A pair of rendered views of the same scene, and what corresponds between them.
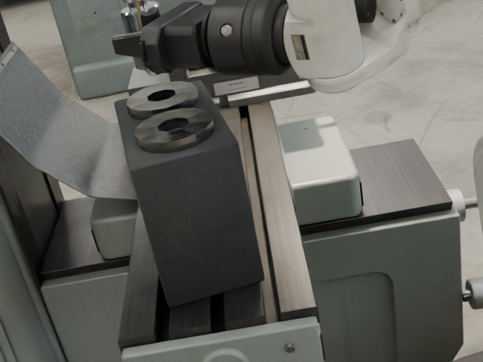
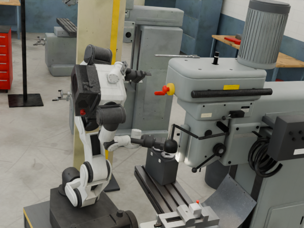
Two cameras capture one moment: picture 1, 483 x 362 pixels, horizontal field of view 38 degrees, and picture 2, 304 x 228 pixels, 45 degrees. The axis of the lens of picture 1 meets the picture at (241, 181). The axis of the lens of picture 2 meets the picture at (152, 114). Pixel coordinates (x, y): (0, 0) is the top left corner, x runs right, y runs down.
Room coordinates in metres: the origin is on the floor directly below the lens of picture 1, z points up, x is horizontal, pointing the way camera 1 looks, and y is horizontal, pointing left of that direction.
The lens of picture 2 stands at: (2.71, -1.04, 2.36)
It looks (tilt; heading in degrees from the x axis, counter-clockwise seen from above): 24 degrees down; 153
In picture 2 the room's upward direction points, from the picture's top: 7 degrees clockwise
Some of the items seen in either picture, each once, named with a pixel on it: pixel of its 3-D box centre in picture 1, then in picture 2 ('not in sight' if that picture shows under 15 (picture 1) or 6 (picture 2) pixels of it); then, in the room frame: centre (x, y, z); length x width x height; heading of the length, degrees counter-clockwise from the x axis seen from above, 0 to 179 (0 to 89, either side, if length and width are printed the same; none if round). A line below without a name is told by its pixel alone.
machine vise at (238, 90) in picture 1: (219, 68); (188, 218); (1.31, 0.00, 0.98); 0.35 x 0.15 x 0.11; 87
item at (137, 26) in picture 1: (147, 39); not in sight; (0.84, 0.08, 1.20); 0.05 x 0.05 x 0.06
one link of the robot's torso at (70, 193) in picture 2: not in sight; (82, 192); (0.51, -0.41, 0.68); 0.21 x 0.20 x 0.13; 9
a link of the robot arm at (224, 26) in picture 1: (213, 34); (155, 142); (0.79, 0.00, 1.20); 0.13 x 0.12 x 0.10; 147
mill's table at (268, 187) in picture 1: (214, 133); (183, 220); (1.22, 0.03, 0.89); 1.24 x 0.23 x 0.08; 178
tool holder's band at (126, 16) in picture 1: (139, 11); not in sight; (0.84, 0.08, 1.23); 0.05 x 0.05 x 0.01
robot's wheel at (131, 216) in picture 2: not in sight; (129, 224); (0.75, -0.11, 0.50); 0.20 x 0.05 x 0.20; 9
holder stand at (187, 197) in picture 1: (185, 182); (161, 163); (0.79, 0.07, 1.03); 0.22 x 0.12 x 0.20; 8
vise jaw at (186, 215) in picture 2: not in sight; (185, 214); (1.31, -0.03, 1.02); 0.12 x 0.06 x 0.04; 177
